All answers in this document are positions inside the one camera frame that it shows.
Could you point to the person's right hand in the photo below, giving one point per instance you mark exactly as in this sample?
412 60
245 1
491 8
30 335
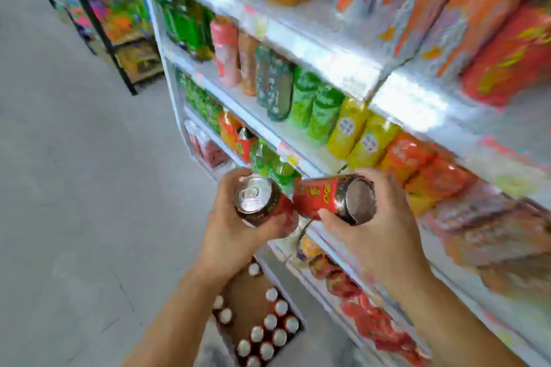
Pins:
387 237

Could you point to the person's left hand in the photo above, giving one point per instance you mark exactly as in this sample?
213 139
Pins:
224 233

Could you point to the person's left thumb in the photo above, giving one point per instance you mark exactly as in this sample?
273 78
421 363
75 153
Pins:
267 224

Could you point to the person's right thumb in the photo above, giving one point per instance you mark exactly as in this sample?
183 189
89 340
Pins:
335 220

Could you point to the red drink can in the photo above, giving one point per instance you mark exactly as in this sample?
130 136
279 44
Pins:
331 197
258 201

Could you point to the person's left forearm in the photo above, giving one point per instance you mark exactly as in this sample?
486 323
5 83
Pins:
180 323

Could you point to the person's right forearm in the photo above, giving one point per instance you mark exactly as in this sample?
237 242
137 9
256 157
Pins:
447 323

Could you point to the clear green drink bottle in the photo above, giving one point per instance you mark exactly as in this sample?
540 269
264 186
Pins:
282 175
260 158

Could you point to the brown cardboard box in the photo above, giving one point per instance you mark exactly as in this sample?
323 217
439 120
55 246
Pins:
249 300

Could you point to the row of red shelf cans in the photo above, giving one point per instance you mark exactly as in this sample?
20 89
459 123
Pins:
357 298

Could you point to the shelved red can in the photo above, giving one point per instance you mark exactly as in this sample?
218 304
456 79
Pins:
245 145

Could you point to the yellow drink bottle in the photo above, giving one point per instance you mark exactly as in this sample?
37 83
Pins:
348 128
370 145

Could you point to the group of silver-topped cans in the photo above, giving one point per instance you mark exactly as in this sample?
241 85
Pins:
269 321

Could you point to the group of red-white packets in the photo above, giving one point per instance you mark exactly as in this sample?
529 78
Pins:
206 145

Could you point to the small orange drink bottle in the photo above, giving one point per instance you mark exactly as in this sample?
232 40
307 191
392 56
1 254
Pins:
228 128

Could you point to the row of orange-red bottles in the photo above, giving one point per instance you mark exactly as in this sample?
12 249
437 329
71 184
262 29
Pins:
430 173

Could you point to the light green drink bottle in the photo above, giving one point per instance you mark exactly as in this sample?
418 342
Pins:
302 98
325 115

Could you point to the dark green label bottle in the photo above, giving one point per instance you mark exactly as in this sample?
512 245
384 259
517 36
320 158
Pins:
262 74
280 87

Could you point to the row of small green bottles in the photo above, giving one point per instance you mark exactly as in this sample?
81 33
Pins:
200 100

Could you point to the row of brown bottles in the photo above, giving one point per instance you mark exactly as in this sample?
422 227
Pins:
495 233

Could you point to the brown-orange drink bottle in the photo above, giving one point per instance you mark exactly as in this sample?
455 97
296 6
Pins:
248 65

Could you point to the white shelf unit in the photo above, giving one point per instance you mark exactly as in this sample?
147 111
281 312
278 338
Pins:
301 48

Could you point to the pink drink bottle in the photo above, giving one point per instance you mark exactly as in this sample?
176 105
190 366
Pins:
226 52

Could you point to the row of dark green bottles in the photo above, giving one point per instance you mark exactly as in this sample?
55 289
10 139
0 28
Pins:
185 22

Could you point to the row of large orange bottles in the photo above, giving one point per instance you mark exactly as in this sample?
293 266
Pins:
447 9

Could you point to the large red drink bottle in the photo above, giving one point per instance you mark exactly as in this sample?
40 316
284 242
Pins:
512 57

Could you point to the black display rack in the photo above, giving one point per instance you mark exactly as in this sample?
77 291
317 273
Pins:
103 33

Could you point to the group of colourful snack packets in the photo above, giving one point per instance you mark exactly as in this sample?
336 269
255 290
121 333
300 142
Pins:
116 9

